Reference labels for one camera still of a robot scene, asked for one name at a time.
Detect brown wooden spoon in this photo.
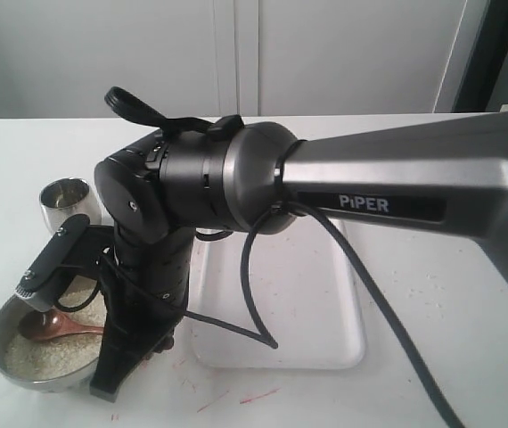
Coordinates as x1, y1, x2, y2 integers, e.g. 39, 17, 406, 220
17, 309, 103, 342

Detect steel bowl of rice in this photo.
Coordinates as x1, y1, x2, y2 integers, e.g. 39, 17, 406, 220
0, 297, 102, 392

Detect white cabinet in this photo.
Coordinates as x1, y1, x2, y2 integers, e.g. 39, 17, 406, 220
0, 1, 488, 119

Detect small steel cup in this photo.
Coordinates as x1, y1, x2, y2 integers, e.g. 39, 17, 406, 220
39, 177, 102, 234

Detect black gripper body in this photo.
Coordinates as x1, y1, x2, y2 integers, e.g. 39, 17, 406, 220
100, 226, 194, 352

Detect black cable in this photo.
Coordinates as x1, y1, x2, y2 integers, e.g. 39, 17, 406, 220
53, 86, 464, 428

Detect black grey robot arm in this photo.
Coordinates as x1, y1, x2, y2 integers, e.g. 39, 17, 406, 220
90, 108, 508, 401

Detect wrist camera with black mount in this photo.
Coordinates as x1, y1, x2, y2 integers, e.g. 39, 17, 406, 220
15, 214, 113, 312

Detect white rectangular tray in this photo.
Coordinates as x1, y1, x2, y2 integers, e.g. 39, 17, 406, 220
190, 217, 365, 369

